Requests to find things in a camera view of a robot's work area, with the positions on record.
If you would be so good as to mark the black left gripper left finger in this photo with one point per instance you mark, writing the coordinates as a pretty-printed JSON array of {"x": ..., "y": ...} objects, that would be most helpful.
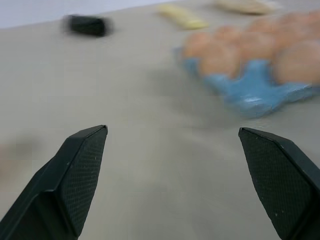
[{"x": 75, "y": 180}]

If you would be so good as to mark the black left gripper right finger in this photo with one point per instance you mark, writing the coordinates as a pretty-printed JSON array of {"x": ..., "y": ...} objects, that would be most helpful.
[{"x": 280, "y": 180}]

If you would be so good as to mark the blue egg carton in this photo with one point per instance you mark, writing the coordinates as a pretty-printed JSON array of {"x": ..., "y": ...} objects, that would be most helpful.
[{"x": 250, "y": 95}]

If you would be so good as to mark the brown egg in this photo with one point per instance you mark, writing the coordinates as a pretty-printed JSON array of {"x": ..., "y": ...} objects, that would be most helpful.
[
  {"x": 297, "y": 62},
  {"x": 197, "y": 45},
  {"x": 257, "y": 45},
  {"x": 265, "y": 25},
  {"x": 315, "y": 18},
  {"x": 228, "y": 33},
  {"x": 218, "y": 61},
  {"x": 295, "y": 30}
]

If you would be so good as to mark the black block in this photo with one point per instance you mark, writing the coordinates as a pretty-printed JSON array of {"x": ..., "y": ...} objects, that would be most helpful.
[{"x": 87, "y": 25}]

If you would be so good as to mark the beige bag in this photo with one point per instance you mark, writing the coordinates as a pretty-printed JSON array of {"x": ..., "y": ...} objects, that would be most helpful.
[{"x": 246, "y": 6}]

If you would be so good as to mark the pale yellow bar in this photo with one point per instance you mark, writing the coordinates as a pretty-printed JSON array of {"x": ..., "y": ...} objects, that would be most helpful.
[{"x": 183, "y": 17}]

